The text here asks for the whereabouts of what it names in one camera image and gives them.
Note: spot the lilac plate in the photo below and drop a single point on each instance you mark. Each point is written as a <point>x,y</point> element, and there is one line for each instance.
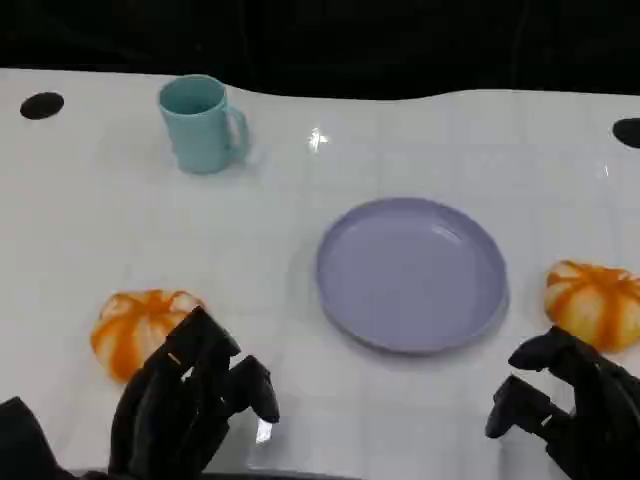
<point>410,275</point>

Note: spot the pale green mug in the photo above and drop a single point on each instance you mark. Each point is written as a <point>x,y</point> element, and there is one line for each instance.
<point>195,135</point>

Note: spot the orange and white bread roll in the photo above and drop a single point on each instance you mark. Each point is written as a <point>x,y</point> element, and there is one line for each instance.
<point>595,300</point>
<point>130,325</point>

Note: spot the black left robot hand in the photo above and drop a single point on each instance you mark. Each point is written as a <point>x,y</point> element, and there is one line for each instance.
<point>160,400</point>

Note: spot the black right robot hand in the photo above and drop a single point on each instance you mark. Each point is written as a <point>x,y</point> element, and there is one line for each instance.
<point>600,400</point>

